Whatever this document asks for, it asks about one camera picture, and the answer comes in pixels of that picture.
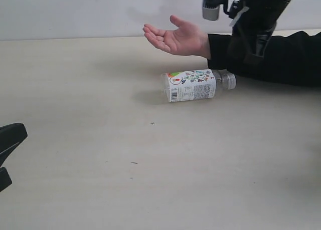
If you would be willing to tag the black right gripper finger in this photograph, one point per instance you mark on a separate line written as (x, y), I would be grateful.
(5, 180)

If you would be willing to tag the black sleeved forearm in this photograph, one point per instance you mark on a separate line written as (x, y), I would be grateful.
(292, 60)

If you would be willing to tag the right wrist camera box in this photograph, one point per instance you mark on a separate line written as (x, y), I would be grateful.
(232, 8)

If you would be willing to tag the floral white label bottle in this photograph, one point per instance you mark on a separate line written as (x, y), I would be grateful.
(196, 84)

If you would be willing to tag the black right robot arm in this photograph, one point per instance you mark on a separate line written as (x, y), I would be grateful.
(253, 22)

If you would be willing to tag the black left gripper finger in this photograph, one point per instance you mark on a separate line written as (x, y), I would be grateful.
(12, 136)

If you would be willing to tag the person's open hand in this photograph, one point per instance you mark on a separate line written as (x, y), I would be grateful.
(187, 40)

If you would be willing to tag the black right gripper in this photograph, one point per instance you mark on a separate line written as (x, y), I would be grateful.
(252, 28)

